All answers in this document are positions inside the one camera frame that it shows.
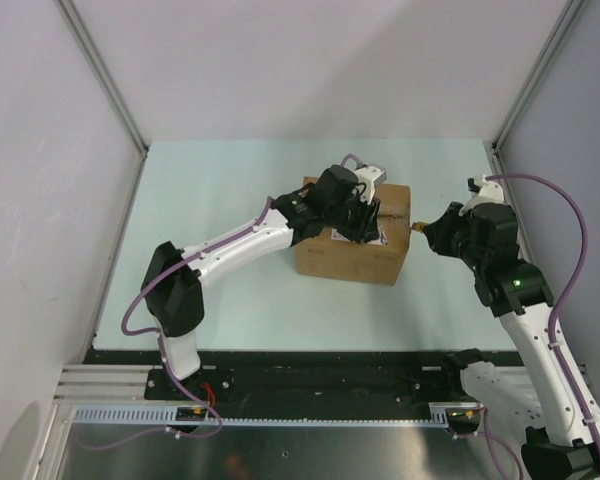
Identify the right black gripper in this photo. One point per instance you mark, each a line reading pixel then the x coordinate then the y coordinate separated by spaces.
pixel 438 232

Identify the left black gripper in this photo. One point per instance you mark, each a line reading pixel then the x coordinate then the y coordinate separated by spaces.
pixel 365 230

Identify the brown cardboard express box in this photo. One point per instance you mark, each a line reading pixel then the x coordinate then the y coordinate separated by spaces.
pixel 371 264

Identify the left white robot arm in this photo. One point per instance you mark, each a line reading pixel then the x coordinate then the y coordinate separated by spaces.
pixel 342 199

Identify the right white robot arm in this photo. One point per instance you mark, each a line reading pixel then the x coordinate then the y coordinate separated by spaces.
pixel 559 426

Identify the white shipping label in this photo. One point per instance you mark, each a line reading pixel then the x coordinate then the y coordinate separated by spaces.
pixel 380 240

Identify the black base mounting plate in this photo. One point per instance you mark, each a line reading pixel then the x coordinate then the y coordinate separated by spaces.
pixel 302 382

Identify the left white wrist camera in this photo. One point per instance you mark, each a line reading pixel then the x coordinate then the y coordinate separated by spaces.
pixel 369 178

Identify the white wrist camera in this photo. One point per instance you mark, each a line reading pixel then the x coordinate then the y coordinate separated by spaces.
pixel 369 178
pixel 483 191

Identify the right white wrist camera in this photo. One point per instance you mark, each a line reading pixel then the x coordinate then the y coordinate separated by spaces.
pixel 483 191

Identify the grey slotted cable duct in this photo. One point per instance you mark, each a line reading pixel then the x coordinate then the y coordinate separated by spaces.
pixel 435 415

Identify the right aluminium frame post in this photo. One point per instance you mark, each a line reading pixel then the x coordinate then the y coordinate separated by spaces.
pixel 555 42

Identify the aluminium frame post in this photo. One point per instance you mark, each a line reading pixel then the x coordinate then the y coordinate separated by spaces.
pixel 97 64
pixel 555 42

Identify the left aluminium frame post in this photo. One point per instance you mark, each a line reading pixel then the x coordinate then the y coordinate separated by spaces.
pixel 97 64

